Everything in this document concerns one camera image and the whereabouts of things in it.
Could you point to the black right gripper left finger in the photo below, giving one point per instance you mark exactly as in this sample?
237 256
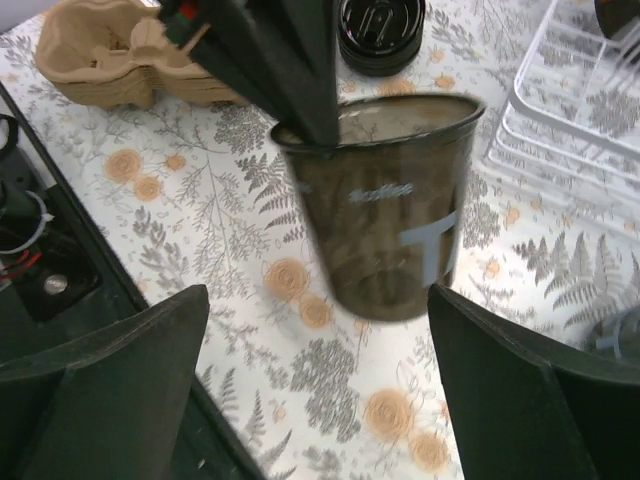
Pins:
107 405

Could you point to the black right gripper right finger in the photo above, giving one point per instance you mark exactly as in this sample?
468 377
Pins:
525 406

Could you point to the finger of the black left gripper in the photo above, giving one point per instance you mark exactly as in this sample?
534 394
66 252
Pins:
278 55

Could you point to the black plastic lid stack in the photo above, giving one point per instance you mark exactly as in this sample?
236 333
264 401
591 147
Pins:
379 38

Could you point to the dark translucent takeout cup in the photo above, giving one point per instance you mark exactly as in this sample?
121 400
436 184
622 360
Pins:
384 204

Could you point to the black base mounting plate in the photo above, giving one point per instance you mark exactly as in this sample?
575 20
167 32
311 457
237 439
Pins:
60 280

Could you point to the floral tablecloth mat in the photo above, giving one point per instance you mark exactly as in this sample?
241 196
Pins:
188 194

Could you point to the brown cardboard cup carrier stack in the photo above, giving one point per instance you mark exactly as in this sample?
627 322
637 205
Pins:
112 53

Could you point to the white wire dish rack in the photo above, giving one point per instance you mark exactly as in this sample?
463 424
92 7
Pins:
571 118

